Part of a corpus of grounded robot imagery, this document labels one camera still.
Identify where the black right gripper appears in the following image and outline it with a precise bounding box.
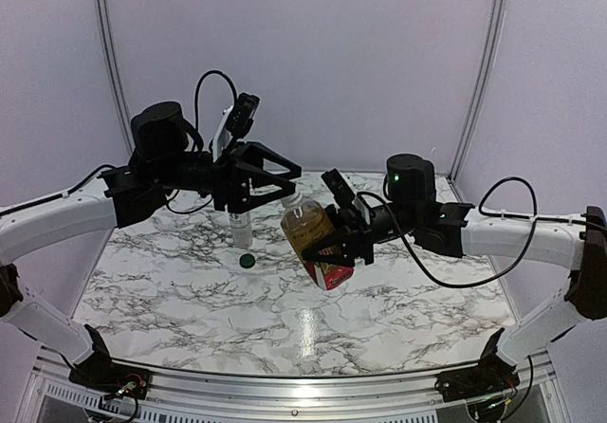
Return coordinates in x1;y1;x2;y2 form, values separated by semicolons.
297;201;421;267

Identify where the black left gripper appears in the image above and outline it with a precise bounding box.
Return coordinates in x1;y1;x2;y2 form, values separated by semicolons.
153;140;302;213

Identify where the tea bottle red label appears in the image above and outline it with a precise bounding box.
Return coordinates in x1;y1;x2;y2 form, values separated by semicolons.
281;195;354;290

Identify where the white tea bottle cap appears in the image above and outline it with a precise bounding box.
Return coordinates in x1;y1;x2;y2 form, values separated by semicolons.
281;192;304;211

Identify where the coffee bottle white label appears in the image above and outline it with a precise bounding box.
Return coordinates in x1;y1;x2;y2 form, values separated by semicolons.
229;212;253;249

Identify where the dark green bottle cap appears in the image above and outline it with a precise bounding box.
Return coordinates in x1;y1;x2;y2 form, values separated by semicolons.
239;253;256;269

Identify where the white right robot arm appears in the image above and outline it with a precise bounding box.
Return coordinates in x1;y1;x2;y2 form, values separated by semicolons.
302;154;606;393

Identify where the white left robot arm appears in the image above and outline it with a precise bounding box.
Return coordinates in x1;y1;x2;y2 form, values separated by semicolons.
1;93;302;390

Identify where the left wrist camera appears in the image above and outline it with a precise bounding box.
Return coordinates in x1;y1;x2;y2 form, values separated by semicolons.
210;92;260;162

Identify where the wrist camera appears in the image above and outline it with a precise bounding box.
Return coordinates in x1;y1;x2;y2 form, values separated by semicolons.
322;169;371;224
210;92;260;162

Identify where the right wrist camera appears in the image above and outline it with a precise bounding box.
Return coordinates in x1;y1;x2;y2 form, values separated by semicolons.
322;169;371;224

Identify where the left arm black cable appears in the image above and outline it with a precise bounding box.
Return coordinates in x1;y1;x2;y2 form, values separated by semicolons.
163;69;238;215

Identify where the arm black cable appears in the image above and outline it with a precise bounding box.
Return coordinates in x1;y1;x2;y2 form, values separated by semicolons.
163;69;238;215
355;176;607;287

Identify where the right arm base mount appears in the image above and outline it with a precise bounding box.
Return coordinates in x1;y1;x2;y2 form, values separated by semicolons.
434;328;520;402

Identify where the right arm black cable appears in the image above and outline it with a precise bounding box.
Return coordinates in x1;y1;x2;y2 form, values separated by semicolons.
355;176;607;287

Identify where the left aluminium frame post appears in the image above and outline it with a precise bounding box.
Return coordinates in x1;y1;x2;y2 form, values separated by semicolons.
94;0;135;156

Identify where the aluminium frame post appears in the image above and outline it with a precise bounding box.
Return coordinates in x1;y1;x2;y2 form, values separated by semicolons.
94;0;135;156
449;0;507;182

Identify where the right aluminium frame post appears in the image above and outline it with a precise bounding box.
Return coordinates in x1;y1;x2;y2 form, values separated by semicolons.
449;0;507;182

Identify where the aluminium table front rail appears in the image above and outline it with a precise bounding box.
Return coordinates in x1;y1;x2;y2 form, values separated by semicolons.
16;348;570;422

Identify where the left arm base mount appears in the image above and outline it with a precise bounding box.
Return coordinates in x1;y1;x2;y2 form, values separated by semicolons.
68;324;151;399

